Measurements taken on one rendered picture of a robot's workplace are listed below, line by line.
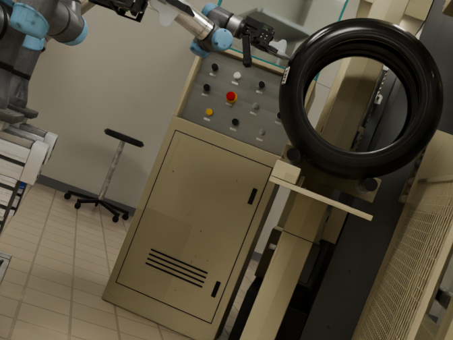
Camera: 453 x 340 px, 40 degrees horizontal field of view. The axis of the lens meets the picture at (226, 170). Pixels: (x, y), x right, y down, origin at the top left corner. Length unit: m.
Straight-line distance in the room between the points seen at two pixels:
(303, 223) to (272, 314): 0.38
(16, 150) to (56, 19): 0.31
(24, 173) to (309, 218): 1.34
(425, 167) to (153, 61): 3.72
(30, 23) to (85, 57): 4.43
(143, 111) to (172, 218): 3.01
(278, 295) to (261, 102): 0.87
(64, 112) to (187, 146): 3.02
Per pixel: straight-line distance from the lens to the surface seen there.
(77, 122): 5.72
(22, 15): 1.32
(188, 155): 2.81
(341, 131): 2.51
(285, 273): 2.52
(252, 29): 2.31
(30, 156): 1.46
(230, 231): 2.78
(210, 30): 2.15
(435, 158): 2.48
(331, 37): 2.18
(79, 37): 1.46
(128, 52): 5.75
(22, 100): 1.98
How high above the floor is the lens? 0.80
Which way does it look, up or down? 1 degrees down
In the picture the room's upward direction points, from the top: 22 degrees clockwise
